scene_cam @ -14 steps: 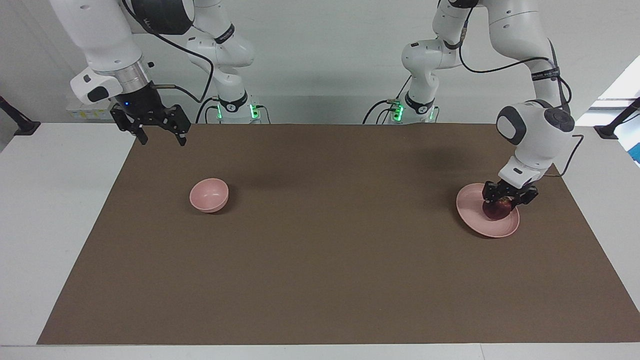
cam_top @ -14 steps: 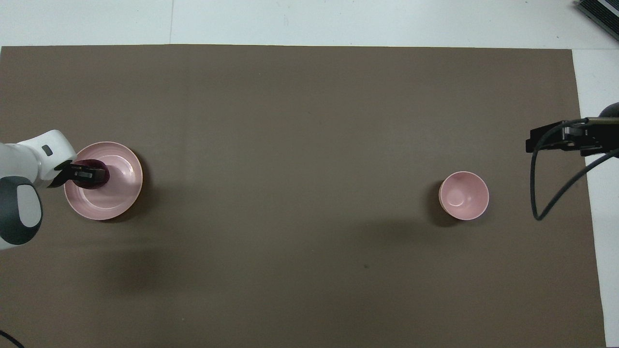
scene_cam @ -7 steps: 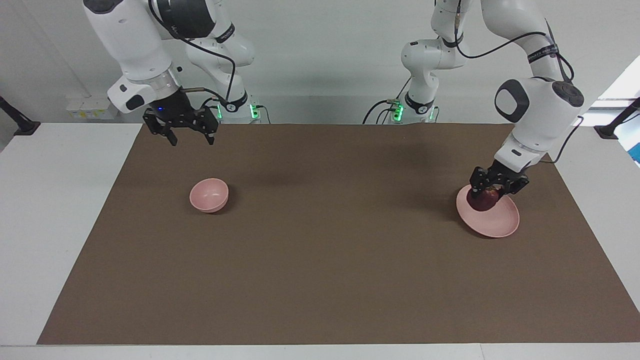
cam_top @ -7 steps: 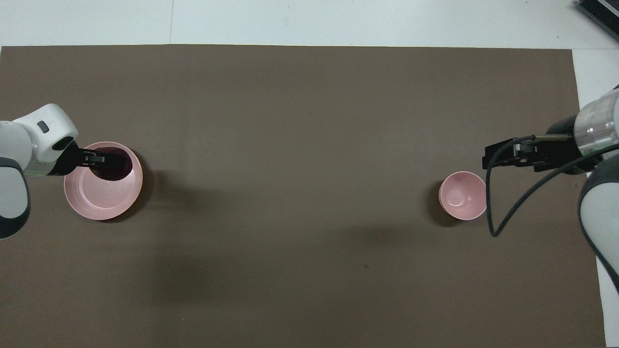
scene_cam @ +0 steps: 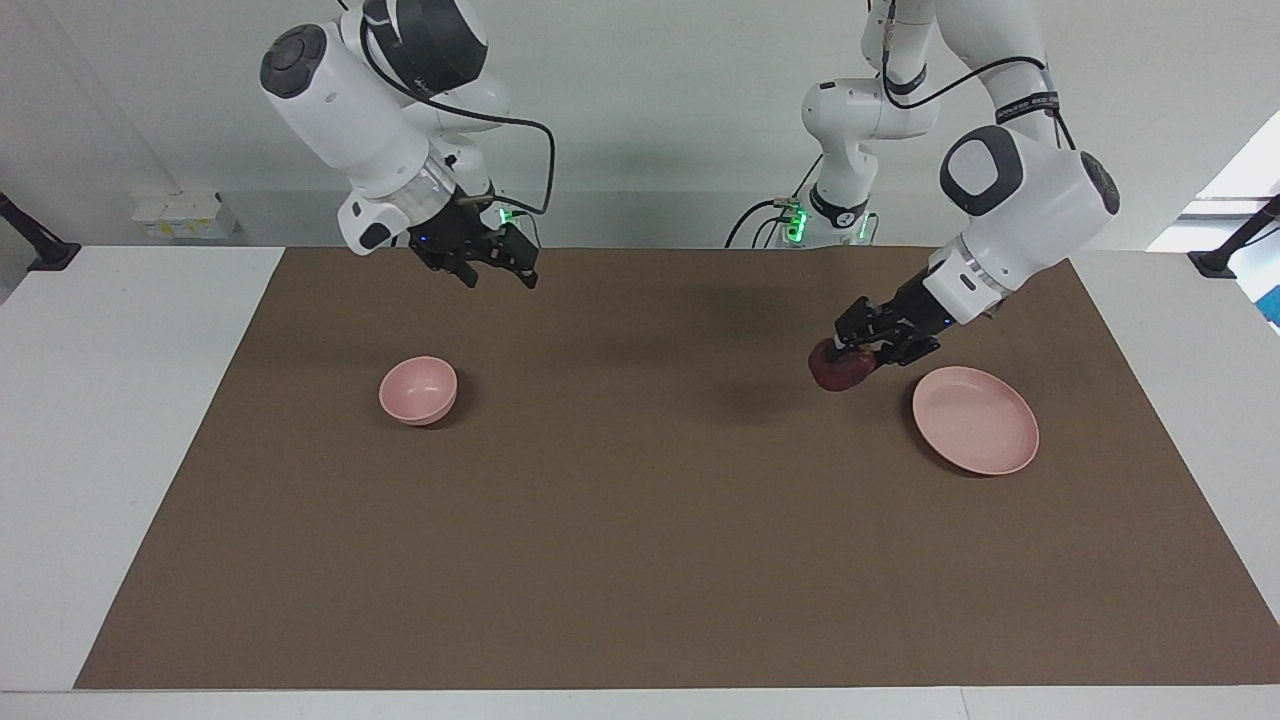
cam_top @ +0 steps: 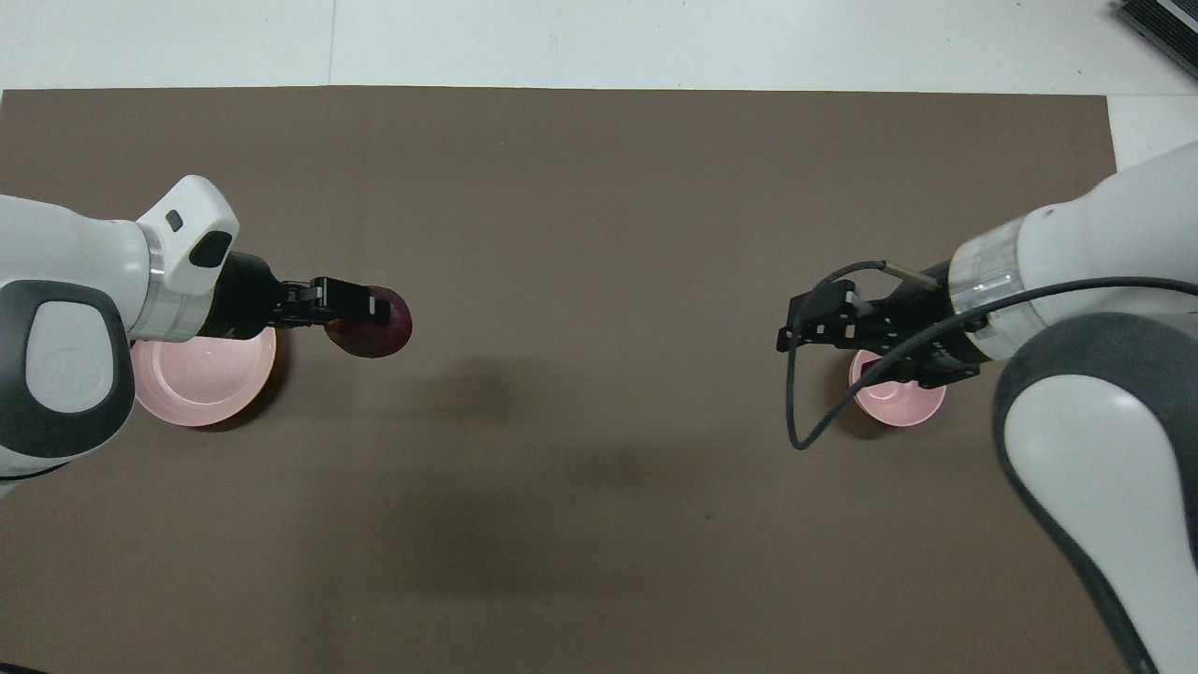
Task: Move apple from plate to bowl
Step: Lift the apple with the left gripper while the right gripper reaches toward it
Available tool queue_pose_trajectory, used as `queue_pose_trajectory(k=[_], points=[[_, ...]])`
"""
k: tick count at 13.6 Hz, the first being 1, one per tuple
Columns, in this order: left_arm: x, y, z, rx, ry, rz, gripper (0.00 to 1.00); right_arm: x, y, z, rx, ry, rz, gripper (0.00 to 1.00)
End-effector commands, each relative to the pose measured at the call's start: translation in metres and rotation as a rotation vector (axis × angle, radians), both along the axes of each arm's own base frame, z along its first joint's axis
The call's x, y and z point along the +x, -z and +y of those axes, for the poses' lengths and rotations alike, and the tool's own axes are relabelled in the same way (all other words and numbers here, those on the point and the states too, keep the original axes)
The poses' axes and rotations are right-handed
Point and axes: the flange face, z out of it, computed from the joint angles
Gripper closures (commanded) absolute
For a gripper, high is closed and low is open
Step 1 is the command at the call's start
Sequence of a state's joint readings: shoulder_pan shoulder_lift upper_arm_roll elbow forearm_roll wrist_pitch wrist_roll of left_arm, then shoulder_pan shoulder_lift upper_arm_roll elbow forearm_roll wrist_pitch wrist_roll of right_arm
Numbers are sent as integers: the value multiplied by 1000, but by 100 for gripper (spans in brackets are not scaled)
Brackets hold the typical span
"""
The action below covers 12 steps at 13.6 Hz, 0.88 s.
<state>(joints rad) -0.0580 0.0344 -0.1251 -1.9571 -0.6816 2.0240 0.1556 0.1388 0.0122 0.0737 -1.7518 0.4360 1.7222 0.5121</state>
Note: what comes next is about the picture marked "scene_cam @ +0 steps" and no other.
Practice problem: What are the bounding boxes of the dark red apple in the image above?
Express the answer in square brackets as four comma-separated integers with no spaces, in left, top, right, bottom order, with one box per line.
[808,337,877,393]

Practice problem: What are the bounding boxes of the pink plate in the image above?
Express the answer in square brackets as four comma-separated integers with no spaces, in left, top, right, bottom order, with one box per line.
[911,366,1041,477]

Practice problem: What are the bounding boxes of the pink bowl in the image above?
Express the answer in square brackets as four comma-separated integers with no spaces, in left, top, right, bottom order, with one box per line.
[378,356,459,427]

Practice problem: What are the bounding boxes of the white power strip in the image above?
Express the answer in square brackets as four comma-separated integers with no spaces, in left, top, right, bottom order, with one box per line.
[130,190,239,241]

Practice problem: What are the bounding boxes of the brown table mat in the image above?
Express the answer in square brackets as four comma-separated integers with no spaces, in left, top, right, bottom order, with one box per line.
[75,247,1280,691]

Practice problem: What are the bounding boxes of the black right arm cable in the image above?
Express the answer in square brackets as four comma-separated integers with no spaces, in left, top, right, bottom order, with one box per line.
[340,0,558,218]

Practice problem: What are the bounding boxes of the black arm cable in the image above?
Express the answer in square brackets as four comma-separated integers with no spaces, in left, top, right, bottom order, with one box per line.
[878,0,1079,153]
[340,0,558,218]

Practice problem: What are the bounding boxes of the black left base cables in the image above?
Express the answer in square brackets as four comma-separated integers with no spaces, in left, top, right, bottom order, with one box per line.
[725,155,807,250]

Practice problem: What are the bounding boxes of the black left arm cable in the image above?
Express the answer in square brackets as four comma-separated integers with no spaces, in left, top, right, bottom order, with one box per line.
[878,0,1079,153]

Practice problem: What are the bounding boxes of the black camera stand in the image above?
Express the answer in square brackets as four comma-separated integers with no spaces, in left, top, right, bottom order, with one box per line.
[0,192,82,273]
[1188,195,1280,280]

